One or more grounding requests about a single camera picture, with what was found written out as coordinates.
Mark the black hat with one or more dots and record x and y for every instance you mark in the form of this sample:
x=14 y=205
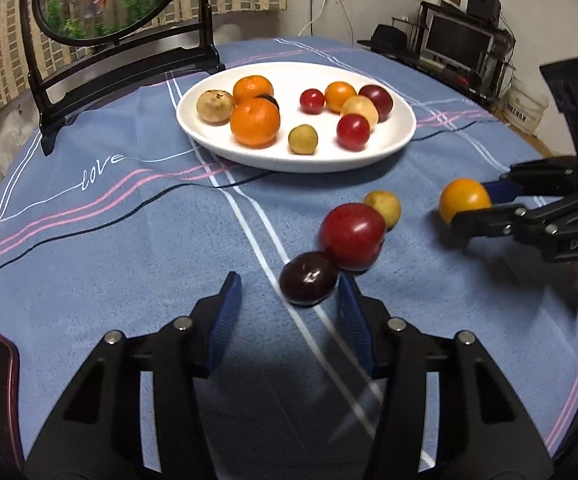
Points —
x=389 y=40

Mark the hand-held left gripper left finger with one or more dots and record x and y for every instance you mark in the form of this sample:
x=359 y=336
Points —
x=224 y=315

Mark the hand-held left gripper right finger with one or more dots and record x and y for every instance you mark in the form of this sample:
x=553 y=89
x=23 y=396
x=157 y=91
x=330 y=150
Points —
x=354 y=317

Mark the round goldfish screen with stand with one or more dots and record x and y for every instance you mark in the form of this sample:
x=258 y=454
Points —
x=119 y=5

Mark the red cherry tomato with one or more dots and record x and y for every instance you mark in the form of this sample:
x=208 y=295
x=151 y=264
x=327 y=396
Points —
x=312 y=100
x=353 y=131

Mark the small orange tomato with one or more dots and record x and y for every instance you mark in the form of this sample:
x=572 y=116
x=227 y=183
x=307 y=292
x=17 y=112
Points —
x=340 y=96

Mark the small yellow-green plum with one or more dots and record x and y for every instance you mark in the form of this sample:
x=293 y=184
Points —
x=386 y=207
x=302 y=139

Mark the mandarin orange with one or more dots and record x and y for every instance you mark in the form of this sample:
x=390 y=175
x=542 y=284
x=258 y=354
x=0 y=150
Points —
x=255 y=122
x=251 y=87

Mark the black speaker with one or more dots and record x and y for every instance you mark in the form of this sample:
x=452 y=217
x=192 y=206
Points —
x=483 y=4

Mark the white oval plate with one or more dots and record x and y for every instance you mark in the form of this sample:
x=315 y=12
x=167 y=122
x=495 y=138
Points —
x=269 y=157

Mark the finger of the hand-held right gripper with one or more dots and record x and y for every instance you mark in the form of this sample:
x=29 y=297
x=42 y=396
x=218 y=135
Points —
x=484 y=222
x=506 y=190

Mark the white plastic bucket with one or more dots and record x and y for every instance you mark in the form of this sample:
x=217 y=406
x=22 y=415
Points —
x=521 y=105

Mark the tan speckled pear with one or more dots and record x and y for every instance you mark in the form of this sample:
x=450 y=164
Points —
x=215 y=106

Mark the small dark purple plum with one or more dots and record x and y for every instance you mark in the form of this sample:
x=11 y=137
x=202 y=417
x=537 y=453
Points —
x=272 y=102

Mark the pale yellow plum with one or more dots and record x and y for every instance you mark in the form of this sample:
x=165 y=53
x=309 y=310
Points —
x=361 y=106

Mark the computer monitor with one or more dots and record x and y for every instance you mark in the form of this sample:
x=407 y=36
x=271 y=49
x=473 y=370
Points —
x=456 y=37

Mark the yellow-orange tomato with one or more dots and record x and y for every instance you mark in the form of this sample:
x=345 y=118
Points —
x=461 y=197

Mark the red plum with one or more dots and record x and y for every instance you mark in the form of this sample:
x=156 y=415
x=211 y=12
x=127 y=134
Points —
x=351 y=235
x=381 y=102

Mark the black desk rack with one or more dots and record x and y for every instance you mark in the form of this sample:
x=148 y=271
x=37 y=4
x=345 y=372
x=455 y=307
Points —
x=469 y=80

